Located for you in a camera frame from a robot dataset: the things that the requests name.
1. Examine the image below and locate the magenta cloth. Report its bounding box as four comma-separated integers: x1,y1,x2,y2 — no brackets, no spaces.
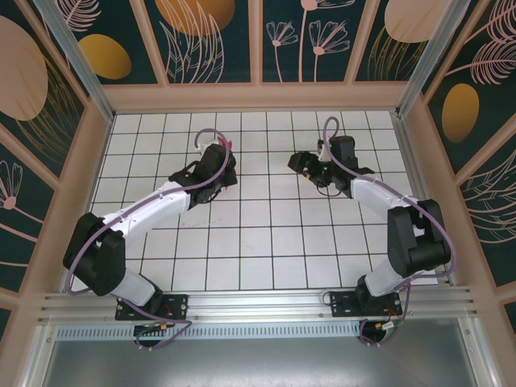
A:
223,139,235,190

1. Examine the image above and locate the grey metal panel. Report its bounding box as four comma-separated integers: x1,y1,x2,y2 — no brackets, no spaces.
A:
23,338,497,387

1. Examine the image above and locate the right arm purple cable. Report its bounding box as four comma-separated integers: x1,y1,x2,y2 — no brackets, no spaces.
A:
322,116,456,348

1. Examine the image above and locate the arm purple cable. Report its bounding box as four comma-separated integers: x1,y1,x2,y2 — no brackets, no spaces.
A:
63,127,237,352
322,116,456,348

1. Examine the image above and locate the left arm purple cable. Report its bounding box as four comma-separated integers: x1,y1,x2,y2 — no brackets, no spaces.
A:
63,127,237,352

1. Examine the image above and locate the aluminium side rail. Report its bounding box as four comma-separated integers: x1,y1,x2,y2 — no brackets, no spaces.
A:
393,112,456,287

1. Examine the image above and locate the aluminium corner post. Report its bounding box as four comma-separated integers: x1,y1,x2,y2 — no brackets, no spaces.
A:
394,0,468,118
31,0,116,122

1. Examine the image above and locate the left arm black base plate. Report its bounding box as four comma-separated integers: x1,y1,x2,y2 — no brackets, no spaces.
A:
114,293,190,322

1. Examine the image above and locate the long aluminium mounting rail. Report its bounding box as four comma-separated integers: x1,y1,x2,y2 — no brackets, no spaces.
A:
38,285,483,323

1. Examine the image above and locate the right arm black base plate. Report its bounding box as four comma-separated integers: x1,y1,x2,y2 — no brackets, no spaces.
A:
329,290,403,318

